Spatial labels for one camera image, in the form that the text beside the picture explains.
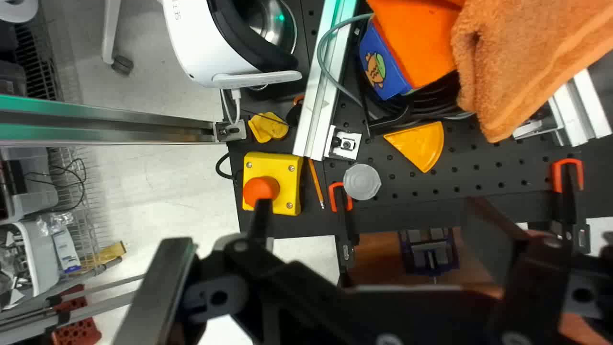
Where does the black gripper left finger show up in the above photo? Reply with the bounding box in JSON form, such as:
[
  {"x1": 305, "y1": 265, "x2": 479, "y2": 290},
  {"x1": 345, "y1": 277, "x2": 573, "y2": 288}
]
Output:
[{"x1": 113, "y1": 238, "x2": 196, "y2": 345}]

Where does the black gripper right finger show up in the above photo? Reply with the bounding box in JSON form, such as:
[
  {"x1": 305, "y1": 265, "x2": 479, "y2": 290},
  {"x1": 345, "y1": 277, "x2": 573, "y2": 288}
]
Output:
[{"x1": 464, "y1": 198, "x2": 613, "y2": 345}]

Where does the black perforated board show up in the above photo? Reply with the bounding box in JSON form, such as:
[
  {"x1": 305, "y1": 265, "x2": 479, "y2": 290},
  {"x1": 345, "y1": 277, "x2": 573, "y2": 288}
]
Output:
[{"x1": 228, "y1": 0, "x2": 613, "y2": 238}]

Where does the yellow emergency stop button box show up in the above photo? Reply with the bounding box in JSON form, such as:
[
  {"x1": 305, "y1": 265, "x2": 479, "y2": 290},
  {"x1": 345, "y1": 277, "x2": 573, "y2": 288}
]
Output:
[{"x1": 242, "y1": 152, "x2": 303, "y2": 217}]

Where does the yellow wedge-shaped piece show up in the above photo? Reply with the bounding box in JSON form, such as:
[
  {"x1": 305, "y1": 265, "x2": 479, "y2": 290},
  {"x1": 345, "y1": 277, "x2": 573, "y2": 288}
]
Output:
[{"x1": 384, "y1": 121, "x2": 445, "y2": 173}]

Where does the orange pencil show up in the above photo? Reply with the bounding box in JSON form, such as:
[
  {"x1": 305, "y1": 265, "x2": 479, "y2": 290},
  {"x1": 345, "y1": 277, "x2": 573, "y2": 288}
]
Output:
[{"x1": 307, "y1": 160, "x2": 326, "y2": 211}]

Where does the grey round disc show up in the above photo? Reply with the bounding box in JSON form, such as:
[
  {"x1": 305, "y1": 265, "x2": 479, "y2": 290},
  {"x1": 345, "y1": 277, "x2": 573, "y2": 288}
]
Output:
[{"x1": 343, "y1": 163, "x2": 382, "y2": 202}]

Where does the small yellow plastic piece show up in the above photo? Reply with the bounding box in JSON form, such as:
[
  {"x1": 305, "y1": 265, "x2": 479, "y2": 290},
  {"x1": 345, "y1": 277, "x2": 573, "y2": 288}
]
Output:
[{"x1": 248, "y1": 112, "x2": 290, "y2": 144}]

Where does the long metal bar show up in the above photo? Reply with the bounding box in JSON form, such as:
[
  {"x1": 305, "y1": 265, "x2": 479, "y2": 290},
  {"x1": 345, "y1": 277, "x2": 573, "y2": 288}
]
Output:
[{"x1": 0, "y1": 94, "x2": 248, "y2": 146}]

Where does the orange terry cloth towel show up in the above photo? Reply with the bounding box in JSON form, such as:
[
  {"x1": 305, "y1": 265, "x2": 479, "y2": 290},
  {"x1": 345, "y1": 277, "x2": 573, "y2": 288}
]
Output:
[{"x1": 451, "y1": 0, "x2": 613, "y2": 144}]

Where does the white VR headset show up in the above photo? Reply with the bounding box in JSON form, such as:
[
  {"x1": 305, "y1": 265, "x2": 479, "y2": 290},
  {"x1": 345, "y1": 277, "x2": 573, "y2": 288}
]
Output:
[{"x1": 161, "y1": 0, "x2": 303, "y2": 91}]

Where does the orange and blue fabric bag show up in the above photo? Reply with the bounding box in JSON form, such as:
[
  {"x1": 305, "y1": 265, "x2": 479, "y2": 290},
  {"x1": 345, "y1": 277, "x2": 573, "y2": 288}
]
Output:
[{"x1": 359, "y1": 0, "x2": 466, "y2": 100}]

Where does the orange-handled black clamp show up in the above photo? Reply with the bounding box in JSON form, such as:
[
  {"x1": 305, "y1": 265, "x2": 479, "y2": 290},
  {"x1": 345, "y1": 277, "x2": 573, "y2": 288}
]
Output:
[
  {"x1": 328, "y1": 181, "x2": 361, "y2": 271},
  {"x1": 550, "y1": 158, "x2": 590, "y2": 254}
]

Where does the aluminium extrusion rail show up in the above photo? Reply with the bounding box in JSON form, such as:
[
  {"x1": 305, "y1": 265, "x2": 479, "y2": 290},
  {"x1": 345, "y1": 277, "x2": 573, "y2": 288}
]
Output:
[{"x1": 294, "y1": 0, "x2": 359, "y2": 162}]

